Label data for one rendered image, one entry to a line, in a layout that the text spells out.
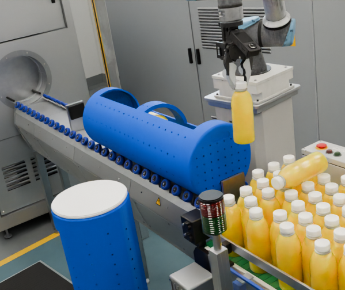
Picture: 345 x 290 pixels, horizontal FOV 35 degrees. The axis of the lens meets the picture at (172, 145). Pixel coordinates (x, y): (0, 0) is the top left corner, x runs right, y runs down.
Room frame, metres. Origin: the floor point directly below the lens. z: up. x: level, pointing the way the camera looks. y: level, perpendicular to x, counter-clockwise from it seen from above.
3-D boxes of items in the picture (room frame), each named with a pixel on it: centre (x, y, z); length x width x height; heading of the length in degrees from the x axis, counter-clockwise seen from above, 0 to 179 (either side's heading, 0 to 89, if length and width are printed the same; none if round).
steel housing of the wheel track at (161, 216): (2.62, 0.35, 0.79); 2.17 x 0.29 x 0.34; 31
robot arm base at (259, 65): (2.36, -0.40, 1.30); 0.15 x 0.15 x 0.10
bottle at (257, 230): (1.37, -0.21, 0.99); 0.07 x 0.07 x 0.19
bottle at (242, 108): (1.65, -0.24, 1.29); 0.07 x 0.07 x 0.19
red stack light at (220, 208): (1.20, -0.08, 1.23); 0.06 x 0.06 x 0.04
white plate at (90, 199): (1.76, 0.33, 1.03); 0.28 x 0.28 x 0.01
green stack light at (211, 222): (1.20, -0.08, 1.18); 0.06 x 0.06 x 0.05
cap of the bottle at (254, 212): (1.37, -0.21, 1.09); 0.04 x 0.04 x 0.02
